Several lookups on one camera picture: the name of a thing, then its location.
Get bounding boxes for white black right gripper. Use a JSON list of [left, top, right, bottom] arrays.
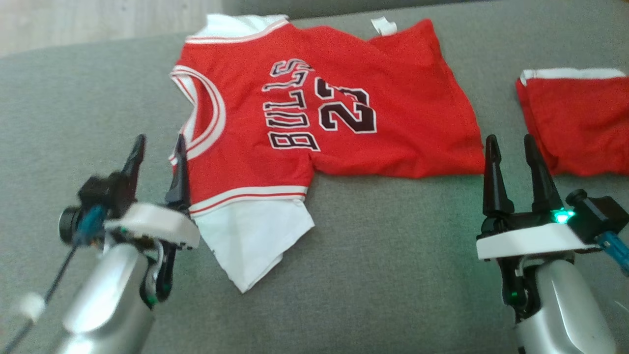
[[476, 134, 606, 261]]

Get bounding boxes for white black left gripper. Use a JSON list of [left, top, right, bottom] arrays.
[[104, 134, 201, 250]]

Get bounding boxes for red shorts with white trim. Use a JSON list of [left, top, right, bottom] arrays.
[[515, 67, 629, 177]]

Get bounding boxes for red Bulls jersey white sleeves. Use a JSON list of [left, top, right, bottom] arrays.
[[169, 13, 487, 294]]

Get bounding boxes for large grey sofa chaise seat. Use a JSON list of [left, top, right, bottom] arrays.
[[0, 0, 629, 354]]

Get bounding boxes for white cable clip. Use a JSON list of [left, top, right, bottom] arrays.
[[15, 293, 46, 320]]

